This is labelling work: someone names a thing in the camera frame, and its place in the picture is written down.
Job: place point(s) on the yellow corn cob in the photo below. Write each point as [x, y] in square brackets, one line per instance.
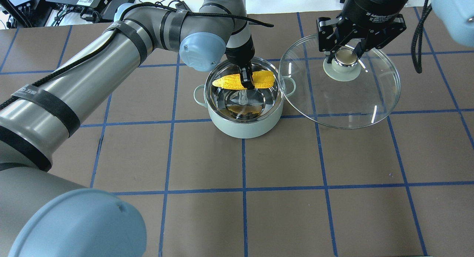
[259, 80]

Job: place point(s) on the pale green cooking pot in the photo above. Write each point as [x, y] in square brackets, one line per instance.
[244, 113]

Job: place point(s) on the glass pot lid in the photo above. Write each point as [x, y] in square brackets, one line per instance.
[347, 92]

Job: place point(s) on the brown paper table mat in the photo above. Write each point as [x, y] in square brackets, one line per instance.
[400, 187]

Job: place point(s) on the black electronics box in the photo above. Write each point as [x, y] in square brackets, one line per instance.
[96, 11]

